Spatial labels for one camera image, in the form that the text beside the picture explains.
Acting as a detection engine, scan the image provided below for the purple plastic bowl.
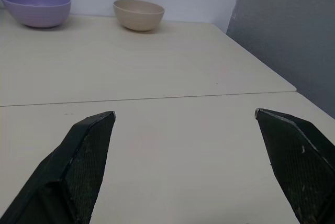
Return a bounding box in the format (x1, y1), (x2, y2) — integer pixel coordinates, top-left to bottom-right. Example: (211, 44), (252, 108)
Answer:
(1, 0), (72, 28)

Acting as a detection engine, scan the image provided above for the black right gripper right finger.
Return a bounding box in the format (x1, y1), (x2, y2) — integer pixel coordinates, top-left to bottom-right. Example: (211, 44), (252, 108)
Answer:
(254, 108), (335, 224)

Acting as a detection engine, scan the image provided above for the beige plastic bowl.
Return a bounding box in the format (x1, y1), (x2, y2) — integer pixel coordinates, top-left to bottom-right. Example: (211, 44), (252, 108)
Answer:
(113, 0), (165, 32)

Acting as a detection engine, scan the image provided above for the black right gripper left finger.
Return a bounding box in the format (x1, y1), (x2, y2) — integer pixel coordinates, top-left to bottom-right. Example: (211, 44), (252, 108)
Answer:
(0, 110), (116, 224)

